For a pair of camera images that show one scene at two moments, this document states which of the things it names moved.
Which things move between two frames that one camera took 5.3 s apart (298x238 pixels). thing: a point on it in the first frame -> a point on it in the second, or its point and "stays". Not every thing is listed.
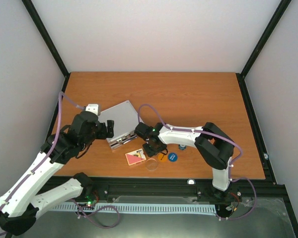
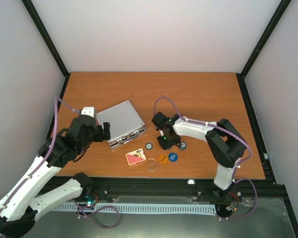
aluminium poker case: [125, 118] stays
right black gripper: [150, 153] -> [165, 146]
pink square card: [135, 156] stays
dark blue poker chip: [182, 147] stays
